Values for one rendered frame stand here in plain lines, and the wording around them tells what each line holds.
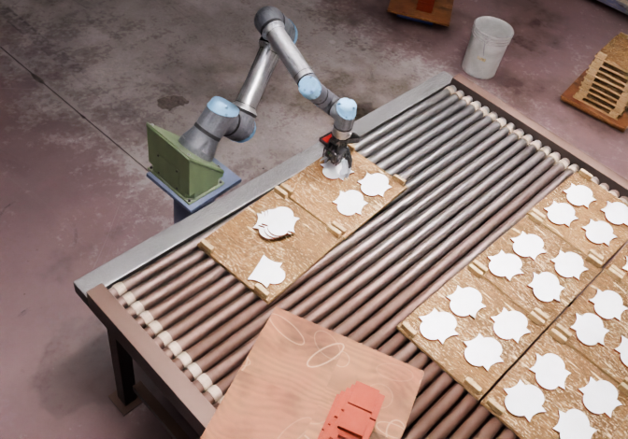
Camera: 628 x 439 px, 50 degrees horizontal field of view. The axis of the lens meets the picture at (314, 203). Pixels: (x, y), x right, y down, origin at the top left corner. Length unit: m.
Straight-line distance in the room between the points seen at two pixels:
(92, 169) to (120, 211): 0.37
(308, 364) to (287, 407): 0.15
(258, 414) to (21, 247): 2.06
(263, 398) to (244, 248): 0.64
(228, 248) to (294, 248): 0.24
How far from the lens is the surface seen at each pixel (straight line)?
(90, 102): 4.50
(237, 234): 2.45
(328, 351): 2.08
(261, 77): 2.72
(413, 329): 2.28
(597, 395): 2.43
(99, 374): 3.23
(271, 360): 2.04
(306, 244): 2.45
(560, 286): 2.64
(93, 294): 2.29
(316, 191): 2.63
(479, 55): 5.12
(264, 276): 2.33
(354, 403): 1.82
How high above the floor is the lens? 2.81
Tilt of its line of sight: 46 degrees down
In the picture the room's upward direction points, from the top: 11 degrees clockwise
